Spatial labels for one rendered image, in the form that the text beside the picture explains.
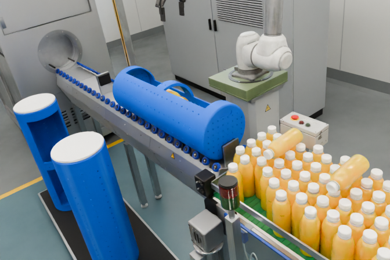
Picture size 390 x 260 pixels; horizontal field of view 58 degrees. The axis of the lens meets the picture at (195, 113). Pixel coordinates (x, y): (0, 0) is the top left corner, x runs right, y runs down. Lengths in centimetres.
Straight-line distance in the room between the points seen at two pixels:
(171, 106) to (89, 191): 62
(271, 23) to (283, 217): 110
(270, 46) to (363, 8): 237
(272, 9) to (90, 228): 157
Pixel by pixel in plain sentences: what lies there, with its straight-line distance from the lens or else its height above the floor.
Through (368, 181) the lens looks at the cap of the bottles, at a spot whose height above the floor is 110.
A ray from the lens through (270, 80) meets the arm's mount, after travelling 224.
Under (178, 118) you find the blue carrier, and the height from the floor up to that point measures 116.
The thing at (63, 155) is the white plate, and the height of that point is 104.
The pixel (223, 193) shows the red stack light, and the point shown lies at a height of 123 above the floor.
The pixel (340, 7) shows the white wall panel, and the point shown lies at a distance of 445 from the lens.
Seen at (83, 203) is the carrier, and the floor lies 76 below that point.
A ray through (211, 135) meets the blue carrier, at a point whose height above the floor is 112.
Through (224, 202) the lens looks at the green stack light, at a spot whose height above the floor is 119.
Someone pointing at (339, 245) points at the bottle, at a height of 105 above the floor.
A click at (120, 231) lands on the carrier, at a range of 221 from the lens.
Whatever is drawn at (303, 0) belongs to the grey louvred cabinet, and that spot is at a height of 126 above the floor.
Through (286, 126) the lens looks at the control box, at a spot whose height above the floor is 107.
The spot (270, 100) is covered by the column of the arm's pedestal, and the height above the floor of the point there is 90.
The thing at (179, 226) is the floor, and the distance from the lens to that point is 280.
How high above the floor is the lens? 200
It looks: 29 degrees down
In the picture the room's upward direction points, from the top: 9 degrees counter-clockwise
